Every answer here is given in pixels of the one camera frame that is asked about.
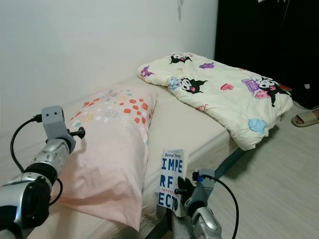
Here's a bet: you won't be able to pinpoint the white book blue letters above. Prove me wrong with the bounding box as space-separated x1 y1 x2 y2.
157 148 185 218

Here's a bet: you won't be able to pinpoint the pink dotted pillow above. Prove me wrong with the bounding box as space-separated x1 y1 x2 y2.
62 89 159 232

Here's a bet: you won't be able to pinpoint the cream Kuromi print comforter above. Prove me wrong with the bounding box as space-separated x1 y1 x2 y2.
137 52 294 151

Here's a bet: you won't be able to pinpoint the grey right robot leg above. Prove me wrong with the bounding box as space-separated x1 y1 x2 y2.
172 214 190 239

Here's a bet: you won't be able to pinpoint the beige sheeted bed mattress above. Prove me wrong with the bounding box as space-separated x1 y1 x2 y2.
0 75 245 239

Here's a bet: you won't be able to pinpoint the beige slide sandal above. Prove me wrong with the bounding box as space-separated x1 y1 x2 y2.
292 109 319 127

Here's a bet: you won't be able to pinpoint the black wardrobe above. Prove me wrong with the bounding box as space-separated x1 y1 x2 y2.
214 0 319 108

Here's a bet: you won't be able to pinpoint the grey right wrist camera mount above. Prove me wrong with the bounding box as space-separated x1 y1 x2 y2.
192 168 215 200

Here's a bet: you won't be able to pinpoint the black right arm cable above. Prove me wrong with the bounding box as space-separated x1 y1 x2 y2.
194 171 240 239

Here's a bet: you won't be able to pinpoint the dark teal bed frame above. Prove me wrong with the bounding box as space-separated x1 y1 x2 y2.
145 147 247 239

